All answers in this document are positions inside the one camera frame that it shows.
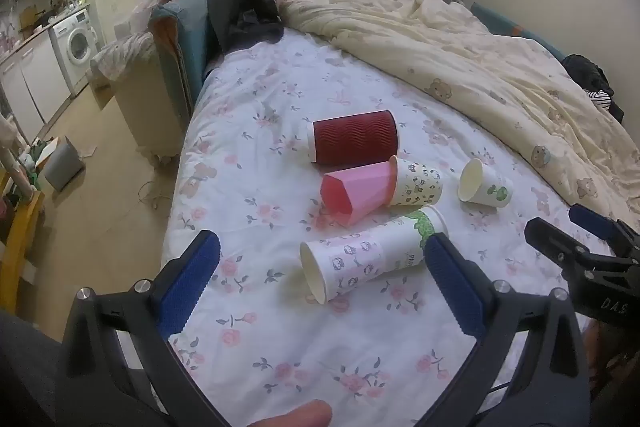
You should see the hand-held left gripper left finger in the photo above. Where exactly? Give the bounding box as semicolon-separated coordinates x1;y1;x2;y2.
55;229;233;427

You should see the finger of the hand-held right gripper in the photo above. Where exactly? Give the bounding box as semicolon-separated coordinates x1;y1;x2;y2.
525;217;601;280
569;203;640;256

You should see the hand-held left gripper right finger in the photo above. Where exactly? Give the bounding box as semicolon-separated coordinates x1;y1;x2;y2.
415;233;592;427

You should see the tall white printed paper cup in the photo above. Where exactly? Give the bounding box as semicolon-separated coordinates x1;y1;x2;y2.
299;205;451;306

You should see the person's right forearm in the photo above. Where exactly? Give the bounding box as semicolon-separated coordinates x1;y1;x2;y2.
586;321;640;403

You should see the small white green print cup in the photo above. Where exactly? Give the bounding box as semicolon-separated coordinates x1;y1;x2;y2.
457;158;515;208

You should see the white panda print paper cup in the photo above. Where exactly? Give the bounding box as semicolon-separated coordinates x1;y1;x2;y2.
387;155;444;208

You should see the pink faceted cup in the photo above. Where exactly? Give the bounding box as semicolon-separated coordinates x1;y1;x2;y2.
320;162;397;228

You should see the red corrugated paper cup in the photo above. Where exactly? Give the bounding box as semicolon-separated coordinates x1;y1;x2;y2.
307;109;401;168

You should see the person's left hand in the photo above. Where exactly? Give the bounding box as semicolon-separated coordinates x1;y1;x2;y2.
247;399;333;427

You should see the black garment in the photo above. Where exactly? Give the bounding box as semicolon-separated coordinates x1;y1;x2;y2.
561;54;626;124

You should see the grey waste bin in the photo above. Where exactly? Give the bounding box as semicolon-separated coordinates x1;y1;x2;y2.
44;136;86;192

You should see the yellow stool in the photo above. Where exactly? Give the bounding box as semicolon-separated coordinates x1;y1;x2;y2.
0;188;46;304

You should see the dark cloth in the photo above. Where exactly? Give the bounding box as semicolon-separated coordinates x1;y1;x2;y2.
0;307;66;427

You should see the blue mat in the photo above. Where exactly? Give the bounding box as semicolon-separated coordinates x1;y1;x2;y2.
470;2;567;58

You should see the cream bear print blanket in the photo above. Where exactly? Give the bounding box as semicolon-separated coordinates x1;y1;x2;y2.
282;0;640;253

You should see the blue cushion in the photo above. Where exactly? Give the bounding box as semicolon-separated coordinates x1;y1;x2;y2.
147;0;222;118

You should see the white kitchen cabinet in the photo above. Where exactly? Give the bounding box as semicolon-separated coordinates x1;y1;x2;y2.
0;29;72;144

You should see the white washing machine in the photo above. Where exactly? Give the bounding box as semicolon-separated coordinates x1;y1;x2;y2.
48;6;102;96

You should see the pile of dark clothes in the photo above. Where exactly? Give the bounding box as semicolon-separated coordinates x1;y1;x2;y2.
192;0;289;55

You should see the thin floor cable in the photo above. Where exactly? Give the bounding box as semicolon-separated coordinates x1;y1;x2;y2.
136;178;174;211

